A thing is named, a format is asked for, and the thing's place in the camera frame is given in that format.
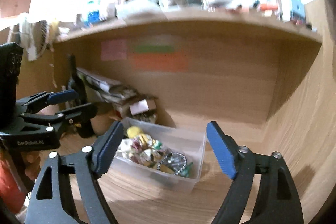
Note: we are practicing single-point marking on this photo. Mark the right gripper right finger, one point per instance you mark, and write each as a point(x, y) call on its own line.
point(277, 199)

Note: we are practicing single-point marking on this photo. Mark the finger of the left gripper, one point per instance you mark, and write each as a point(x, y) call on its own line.
point(75, 119)
point(55, 98)

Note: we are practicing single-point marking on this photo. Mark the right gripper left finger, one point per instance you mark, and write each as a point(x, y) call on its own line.
point(52, 200)

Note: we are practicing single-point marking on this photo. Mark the yellow white plush toy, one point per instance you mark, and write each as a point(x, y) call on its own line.
point(134, 131)

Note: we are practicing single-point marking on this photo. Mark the floral scrunchie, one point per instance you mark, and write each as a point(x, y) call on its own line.
point(143, 150)

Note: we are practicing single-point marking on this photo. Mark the teal scrunchie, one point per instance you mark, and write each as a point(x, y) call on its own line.
point(186, 171)

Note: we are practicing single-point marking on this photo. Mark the clear bag grey fabric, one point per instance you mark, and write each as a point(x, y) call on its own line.
point(173, 163)

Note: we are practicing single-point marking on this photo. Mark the person's hand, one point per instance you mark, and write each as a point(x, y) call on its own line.
point(32, 162)

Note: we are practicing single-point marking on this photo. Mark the dark wine bottle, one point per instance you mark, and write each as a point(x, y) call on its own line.
point(76, 83)

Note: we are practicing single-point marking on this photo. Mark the brown ceramic mug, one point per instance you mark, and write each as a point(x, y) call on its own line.
point(104, 118)

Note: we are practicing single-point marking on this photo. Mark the stack of papers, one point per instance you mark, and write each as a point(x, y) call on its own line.
point(104, 89)

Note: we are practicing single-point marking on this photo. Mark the small cardboard box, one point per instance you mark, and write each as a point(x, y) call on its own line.
point(142, 106)

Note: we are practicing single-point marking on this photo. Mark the pink sticky note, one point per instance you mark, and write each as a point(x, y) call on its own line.
point(114, 50)

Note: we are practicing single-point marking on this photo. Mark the green sticky note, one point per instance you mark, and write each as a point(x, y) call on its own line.
point(154, 49)

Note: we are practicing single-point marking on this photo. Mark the blue liquid bottle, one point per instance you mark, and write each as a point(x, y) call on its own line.
point(93, 13)

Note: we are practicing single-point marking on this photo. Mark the clear plastic storage box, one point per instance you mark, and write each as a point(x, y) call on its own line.
point(191, 144)

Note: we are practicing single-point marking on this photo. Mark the orange sticky note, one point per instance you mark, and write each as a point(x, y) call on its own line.
point(162, 62)

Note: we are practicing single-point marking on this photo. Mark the wooden shelf board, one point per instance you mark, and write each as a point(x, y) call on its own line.
point(196, 22)

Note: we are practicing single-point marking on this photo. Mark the blue toy box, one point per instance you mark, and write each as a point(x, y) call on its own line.
point(297, 12)

